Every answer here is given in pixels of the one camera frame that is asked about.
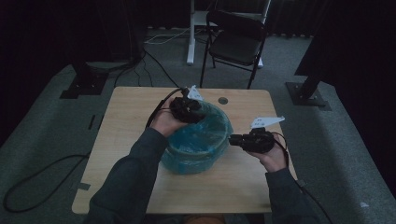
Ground person's left hand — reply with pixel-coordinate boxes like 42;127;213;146
149;99;189;138

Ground dark curtain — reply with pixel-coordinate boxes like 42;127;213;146
0;0;191;66

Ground black folding chair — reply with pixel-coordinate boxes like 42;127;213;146
199;9;269;91

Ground white floor cable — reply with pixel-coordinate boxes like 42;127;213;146
144;27;191;46

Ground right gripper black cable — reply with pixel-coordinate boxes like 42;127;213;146
270;132;334;224

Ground thin black floor cables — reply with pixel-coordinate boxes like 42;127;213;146
113;49;181;89

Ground black stand base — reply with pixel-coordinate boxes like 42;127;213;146
285;74;332;112
59;60;110;100

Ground blue plastic trash bag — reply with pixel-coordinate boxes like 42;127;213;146
160;100;234;175

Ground person's right hand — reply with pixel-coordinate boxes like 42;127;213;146
247;141;290;174

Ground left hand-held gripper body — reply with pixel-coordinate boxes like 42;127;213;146
169;85;207;124

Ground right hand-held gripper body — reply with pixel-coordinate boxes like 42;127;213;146
242;115;286;154

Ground long black floor cable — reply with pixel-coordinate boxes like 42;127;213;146
2;153;92;215

